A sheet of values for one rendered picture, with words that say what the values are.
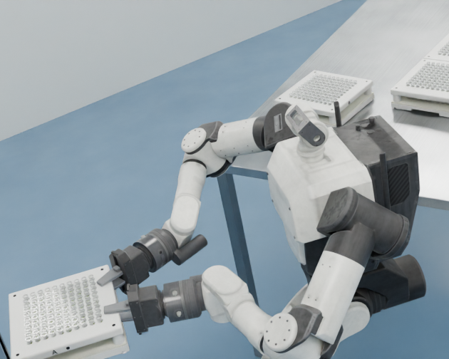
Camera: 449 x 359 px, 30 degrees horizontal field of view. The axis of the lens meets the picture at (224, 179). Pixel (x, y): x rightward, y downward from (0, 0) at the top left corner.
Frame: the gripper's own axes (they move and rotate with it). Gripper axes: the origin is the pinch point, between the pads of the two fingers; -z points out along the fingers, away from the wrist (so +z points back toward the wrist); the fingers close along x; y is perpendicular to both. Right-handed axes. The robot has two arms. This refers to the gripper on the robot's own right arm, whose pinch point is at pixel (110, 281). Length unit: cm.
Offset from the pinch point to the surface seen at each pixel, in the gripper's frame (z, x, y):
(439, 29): 187, 15, 26
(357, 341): 102, 106, 11
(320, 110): 104, 9, 20
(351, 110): 115, 14, 16
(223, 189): 73, 29, 39
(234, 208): 75, 37, 37
